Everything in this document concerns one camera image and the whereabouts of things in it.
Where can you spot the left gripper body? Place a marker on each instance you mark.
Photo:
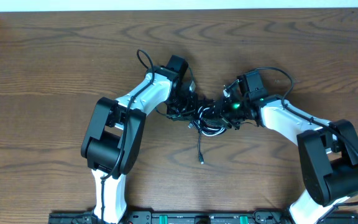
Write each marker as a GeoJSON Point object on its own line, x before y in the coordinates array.
{"type": "Point", "coordinates": [184, 108]}

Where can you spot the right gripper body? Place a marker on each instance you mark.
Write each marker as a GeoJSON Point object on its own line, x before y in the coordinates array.
{"type": "Point", "coordinates": [233, 112]}

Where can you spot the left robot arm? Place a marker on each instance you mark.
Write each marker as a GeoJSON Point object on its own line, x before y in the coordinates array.
{"type": "Point", "coordinates": [113, 138]}

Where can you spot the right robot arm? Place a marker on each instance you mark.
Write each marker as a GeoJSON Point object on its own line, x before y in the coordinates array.
{"type": "Point", "coordinates": [328, 150]}

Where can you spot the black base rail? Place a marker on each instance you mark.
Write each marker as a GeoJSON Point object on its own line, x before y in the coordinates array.
{"type": "Point", "coordinates": [147, 217]}

